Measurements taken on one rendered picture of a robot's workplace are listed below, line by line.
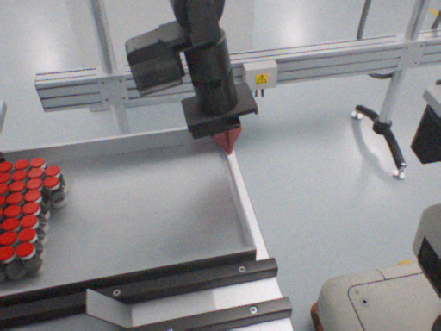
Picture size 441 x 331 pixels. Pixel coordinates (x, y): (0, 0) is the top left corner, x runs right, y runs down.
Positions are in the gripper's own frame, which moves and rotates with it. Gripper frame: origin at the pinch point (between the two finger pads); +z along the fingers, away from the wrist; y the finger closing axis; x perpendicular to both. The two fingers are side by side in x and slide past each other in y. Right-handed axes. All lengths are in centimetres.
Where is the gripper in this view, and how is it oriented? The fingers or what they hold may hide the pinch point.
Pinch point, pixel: (228, 148)
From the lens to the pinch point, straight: 68.6
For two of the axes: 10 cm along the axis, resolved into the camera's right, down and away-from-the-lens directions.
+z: 1.7, 6.8, 7.1
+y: -9.6, 2.7, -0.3
